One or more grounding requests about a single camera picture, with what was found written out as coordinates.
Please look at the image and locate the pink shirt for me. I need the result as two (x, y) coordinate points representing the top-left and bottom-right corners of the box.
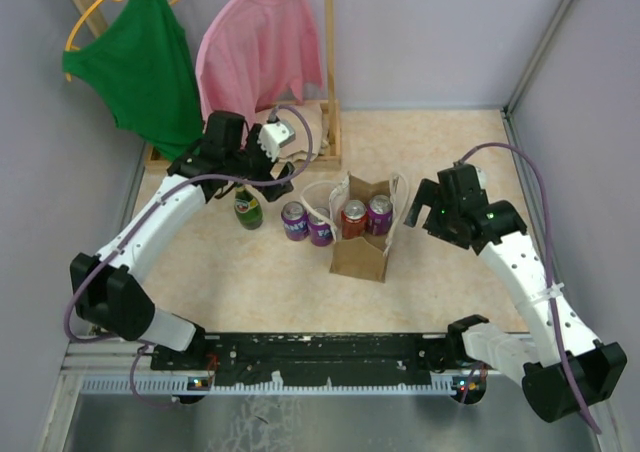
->
(195, 0), (323, 124)

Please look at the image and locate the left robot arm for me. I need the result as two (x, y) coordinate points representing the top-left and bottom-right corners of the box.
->
(65, 111), (295, 369)

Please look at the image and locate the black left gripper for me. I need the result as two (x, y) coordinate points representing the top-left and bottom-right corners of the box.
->
(225, 123), (294, 201)

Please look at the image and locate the red Coca-Cola can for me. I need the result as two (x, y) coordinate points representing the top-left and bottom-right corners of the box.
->
(341, 200), (368, 240)

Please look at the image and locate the cream folded cloth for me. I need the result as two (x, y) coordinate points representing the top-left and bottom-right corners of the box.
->
(277, 102), (328, 162)

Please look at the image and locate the wooden clothes rack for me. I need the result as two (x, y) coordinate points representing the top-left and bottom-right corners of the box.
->
(64, 0), (342, 172)

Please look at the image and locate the burlap canvas tote bag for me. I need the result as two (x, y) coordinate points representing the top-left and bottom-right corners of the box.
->
(300, 172), (410, 283)

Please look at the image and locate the purple fanta can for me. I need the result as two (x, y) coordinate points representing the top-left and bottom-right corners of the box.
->
(367, 195), (393, 236)
(308, 212), (333, 247)
(281, 201), (308, 241)

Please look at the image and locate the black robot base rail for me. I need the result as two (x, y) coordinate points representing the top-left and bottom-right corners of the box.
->
(151, 332), (490, 388)

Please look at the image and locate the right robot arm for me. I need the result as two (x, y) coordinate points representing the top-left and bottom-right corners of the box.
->
(387, 161), (627, 423)

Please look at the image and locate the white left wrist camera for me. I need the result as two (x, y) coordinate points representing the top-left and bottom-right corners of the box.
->
(257, 121), (296, 163)

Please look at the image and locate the white toothed cable strip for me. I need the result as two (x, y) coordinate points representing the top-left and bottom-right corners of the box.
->
(80, 375), (483, 397)

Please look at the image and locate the green tank top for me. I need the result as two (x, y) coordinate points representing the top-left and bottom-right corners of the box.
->
(62, 0), (203, 161)

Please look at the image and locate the green Perrier glass bottle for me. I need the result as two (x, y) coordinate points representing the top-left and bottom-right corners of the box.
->
(234, 184), (263, 230)

